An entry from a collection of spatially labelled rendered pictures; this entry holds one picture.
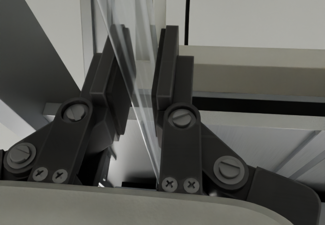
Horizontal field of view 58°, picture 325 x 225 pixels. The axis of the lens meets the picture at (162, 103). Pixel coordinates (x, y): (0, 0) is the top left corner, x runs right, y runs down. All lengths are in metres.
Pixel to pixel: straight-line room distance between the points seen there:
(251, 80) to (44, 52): 0.42
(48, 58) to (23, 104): 0.04
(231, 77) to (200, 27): 1.32
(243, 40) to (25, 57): 1.75
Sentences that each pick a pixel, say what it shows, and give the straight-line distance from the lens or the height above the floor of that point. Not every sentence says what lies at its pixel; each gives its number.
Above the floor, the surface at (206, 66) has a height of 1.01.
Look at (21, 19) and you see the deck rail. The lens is 0.20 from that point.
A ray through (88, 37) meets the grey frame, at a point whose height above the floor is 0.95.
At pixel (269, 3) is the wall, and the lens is 1.92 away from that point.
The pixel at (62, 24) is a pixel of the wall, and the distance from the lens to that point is 2.05.
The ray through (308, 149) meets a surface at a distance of 0.24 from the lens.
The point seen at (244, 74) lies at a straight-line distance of 0.56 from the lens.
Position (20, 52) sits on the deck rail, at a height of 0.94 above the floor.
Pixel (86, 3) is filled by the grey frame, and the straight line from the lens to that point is 0.44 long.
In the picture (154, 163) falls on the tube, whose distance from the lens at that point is 0.22.
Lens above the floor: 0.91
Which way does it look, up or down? 17 degrees up
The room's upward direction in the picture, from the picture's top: 179 degrees counter-clockwise
